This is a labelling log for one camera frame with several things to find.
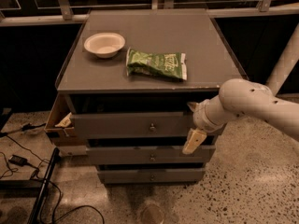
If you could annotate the open cardboard box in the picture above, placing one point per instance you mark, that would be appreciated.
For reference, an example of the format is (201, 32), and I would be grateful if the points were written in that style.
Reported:
(61, 132)

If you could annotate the grey middle drawer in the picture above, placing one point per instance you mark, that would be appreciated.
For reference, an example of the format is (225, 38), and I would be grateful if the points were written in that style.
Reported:
(147, 155)

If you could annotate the grey drawer cabinet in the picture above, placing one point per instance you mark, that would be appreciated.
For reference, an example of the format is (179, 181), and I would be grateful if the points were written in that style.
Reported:
(96, 86)

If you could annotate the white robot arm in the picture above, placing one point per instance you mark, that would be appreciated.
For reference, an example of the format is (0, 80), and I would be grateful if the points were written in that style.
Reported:
(238, 97)

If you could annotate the grey top drawer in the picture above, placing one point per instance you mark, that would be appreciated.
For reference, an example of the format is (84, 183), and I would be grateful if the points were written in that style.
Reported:
(132, 125)

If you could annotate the white paper bowl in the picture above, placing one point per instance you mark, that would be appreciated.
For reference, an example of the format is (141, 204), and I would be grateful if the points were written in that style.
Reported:
(104, 45)

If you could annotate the black bar on floor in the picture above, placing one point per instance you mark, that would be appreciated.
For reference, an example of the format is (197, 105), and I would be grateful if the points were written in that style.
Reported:
(43, 187)

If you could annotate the green chip bag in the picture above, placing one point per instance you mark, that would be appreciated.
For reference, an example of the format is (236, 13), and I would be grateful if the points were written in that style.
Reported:
(170, 65)

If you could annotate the grey drawer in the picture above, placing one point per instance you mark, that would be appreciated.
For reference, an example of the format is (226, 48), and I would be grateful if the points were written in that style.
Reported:
(132, 125)
(147, 155)
(151, 176)

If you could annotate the black power adapter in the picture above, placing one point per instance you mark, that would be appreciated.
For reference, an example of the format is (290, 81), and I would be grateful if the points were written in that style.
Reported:
(17, 160)

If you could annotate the grey bottom drawer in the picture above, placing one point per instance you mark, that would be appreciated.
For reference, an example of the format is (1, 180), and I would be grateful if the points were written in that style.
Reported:
(151, 176)

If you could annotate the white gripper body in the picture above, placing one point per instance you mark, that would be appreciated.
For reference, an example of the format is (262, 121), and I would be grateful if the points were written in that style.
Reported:
(200, 118)

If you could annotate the metal window railing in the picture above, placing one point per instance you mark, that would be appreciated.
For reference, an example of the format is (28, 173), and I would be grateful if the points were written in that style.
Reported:
(29, 12)

